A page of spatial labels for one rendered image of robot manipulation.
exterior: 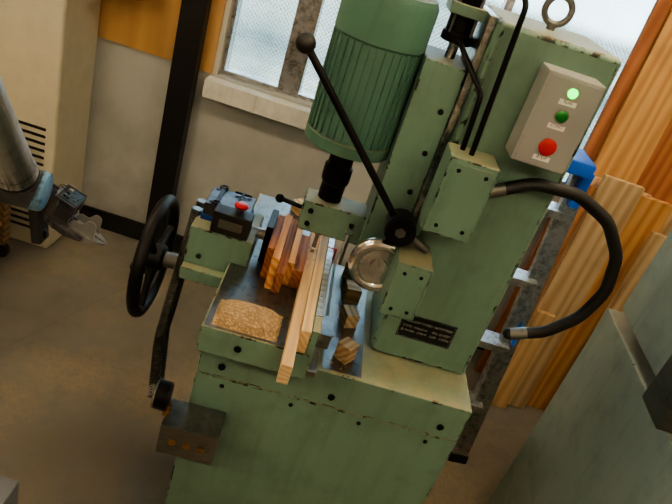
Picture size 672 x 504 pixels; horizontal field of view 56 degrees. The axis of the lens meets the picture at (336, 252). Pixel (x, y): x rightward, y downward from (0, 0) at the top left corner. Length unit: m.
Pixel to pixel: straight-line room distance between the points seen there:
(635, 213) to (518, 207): 1.34
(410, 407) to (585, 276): 1.37
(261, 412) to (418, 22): 0.84
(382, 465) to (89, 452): 0.99
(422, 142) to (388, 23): 0.23
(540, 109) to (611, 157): 1.46
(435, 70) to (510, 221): 0.32
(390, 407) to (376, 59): 0.70
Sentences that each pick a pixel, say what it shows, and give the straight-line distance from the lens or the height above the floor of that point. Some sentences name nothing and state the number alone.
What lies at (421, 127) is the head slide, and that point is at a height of 1.30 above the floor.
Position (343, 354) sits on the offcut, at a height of 0.82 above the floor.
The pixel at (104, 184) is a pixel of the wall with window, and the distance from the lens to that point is 3.05.
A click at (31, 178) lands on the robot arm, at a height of 0.95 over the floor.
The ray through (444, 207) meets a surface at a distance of 1.15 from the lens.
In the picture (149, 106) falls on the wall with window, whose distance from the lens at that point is 2.83.
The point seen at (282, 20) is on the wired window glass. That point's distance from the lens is 2.66.
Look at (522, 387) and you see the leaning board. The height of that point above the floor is 0.11.
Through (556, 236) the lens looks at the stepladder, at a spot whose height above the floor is 0.90.
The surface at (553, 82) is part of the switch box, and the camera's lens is 1.13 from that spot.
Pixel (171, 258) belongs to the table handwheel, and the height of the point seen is 0.82.
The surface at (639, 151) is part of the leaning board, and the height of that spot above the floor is 1.13.
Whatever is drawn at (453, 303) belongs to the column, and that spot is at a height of 0.97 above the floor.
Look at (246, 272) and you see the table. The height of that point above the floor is 0.90.
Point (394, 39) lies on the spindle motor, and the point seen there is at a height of 1.44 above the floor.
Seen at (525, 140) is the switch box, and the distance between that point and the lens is 1.15.
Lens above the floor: 1.63
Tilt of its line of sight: 29 degrees down
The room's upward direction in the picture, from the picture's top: 19 degrees clockwise
